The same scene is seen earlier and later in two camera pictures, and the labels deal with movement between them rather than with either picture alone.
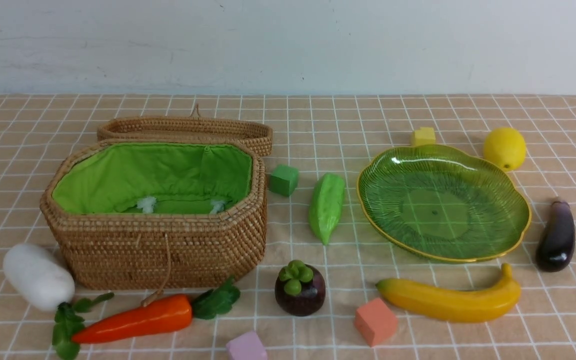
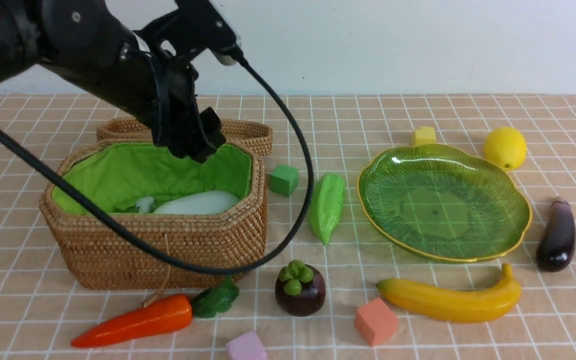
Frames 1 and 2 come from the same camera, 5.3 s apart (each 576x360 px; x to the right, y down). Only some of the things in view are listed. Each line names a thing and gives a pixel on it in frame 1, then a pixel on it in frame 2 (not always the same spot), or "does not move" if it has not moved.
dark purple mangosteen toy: [300, 288] does not move
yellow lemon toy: [505, 147] does not move
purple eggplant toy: [556, 247] does not move
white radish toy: [42, 280] → [202, 203]
